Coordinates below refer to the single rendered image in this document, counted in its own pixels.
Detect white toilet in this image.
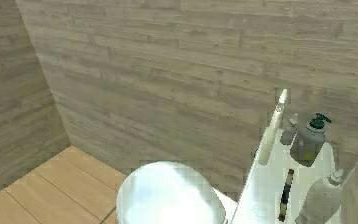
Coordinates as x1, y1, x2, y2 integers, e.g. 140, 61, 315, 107
115, 161, 239, 224

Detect cream tall bottle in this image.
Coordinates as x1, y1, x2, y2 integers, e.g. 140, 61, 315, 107
257, 88, 288, 166

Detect small grey bottle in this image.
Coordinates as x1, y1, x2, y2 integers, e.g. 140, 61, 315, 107
279, 112, 300, 147

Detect grey soap dispenser green pump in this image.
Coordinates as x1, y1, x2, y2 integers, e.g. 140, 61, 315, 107
289, 112, 333, 168

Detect black pen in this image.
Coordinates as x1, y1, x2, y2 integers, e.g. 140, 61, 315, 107
277, 168, 295, 223

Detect large grey spray bottle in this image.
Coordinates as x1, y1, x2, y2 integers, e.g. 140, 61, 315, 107
295, 168, 345, 224

